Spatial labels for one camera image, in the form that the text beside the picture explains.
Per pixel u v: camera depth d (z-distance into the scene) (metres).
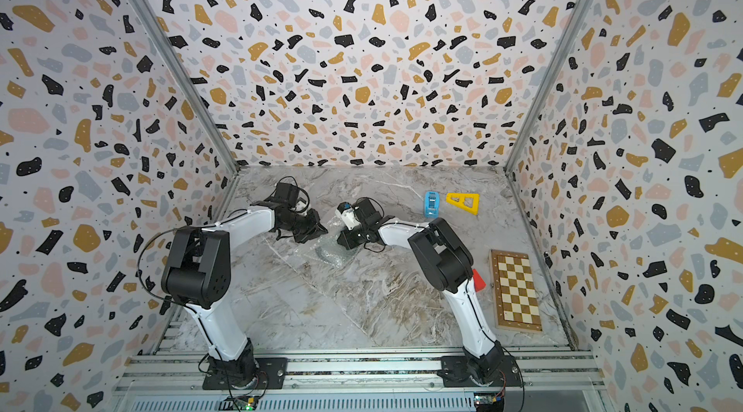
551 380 0.75
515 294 0.86
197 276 0.50
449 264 0.57
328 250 0.92
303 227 0.84
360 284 0.90
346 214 0.92
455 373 0.74
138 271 0.79
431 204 1.06
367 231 0.79
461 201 1.10
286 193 0.80
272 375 0.73
